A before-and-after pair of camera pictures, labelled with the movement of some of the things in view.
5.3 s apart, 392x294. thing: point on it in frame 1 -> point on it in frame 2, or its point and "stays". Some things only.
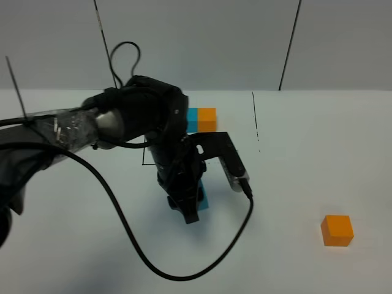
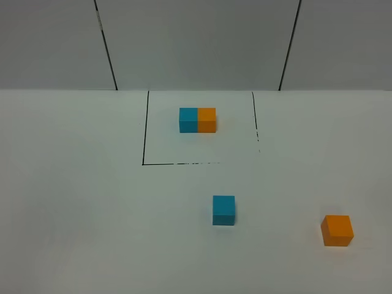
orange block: x=337 y=231 stays
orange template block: x=207 y=120 stays
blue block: x=203 y=203 -> x=223 y=210
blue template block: x=192 y=120 stays
